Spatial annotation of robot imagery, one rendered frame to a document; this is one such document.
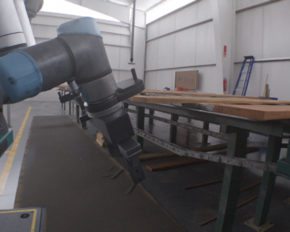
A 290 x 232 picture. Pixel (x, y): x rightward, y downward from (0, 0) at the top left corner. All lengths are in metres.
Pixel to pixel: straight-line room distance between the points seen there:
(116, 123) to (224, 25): 8.55
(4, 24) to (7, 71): 0.15
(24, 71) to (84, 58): 0.10
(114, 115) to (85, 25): 0.17
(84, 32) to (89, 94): 0.11
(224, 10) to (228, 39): 1.13
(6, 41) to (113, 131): 0.27
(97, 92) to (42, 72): 0.11
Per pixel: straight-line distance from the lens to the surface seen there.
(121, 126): 0.39
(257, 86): 8.21
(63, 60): 0.35
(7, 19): 0.47
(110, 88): 0.40
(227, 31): 8.89
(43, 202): 1.85
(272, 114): 0.70
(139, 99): 1.06
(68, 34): 0.38
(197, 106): 1.21
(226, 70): 8.65
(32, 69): 0.33
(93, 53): 0.38
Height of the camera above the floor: 0.92
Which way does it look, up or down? 7 degrees down
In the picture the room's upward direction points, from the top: 3 degrees clockwise
